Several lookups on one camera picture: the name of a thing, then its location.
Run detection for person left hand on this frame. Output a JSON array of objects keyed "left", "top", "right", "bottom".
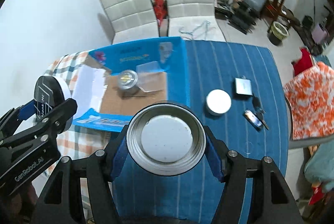
[{"left": 1, "top": 183, "right": 38, "bottom": 223}]

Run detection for key bunch with fob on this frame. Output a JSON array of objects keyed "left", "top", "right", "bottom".
[{"left": 243, "top": 95, "right": 269, "bottom": 131}]

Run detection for red plastic bag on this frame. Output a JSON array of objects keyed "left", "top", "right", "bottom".
[{"left": 153, "top": 0, "right": 167, "bottom": 22}]

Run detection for black weight bench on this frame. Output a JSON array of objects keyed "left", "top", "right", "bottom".
[{"left": 227, "top": 0, "right": 267, "bottom": 35}]

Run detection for teal clothes pile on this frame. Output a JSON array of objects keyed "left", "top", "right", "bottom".
[{"left": 304, "top": 140, "right": 333, "bottom": 193}]

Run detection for red cloth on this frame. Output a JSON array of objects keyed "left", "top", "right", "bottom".
[{"left": 292, "top": 48, "right": 316, "bottom": 76}]

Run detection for clear acrylic box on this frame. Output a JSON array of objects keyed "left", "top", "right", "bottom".
[{"left": 136, "top": 61, "right": 164, "bottom": 93}]

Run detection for steel lidded tin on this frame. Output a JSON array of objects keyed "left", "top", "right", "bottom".
[{"left": 117, "top": 70, "right": 138, "bottom": 92}]

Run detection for orange floral cloth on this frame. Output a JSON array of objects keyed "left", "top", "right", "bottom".
[{"left": 284, "top": 62, "right": 333, "bottom": 140}]

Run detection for wire clothes hangers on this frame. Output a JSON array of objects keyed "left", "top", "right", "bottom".
[{"left": 178, "top": 20, "right": 216, "bottom": 40}]

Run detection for right white leather chair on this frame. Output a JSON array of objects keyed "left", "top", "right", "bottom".
[{"left": 166, "top": 0, "right": 226, "bottom": 42}]

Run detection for blue cardboard milk box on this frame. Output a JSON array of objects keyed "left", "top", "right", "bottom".
[{"left": 72, "top": 37, "right": 190, "bottom": 132}]

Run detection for black round patterned tin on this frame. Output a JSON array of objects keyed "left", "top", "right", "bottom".
[{"left": 34, "top": 75, "right": 78, "bottom": 134}]

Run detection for grey Pisen power bank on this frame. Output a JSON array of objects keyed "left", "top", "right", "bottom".
[{"left": 234, "top": 78, "right": 253, "bottom": 96}]

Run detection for blue striped tablecloth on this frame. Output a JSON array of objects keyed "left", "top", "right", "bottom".
[{"left": 113, "top": 41, "right": 288, "bottom": 223}]

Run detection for trash bin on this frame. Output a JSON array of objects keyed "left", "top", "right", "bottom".
[{"left": 268, "top": 21, "right": 289, "bottom": 46}]

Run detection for brown wooden chair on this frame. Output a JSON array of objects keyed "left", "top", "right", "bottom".
[{"left": 263, "top": 0, "right": 300, "bottom": 28}]

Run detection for white round tin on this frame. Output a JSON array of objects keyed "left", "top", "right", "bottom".
[{"left": 205, "top": 89, "right": 232, "bottom": 116}]

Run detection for pink suitcase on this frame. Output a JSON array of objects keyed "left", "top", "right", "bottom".
[{"left": 311, "top": 23, "right": 329, "bottom": 45}]

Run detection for orange plaid cloth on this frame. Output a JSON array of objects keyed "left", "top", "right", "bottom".
[{"left": 41, "top": 51, "right": 116, "bottom": 214}]

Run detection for white leather chair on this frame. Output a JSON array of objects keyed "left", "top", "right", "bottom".
[
  {"left": 100, "top": 0, "right": 160, "bottom": 44},
  {"left": 166, "top": 0, "right": 226, "bottom": 42}
]

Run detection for left white leather chair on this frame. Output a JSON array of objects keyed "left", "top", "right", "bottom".
[{"left": 100, "top": 0, "right": 160, "bottom": 44}]

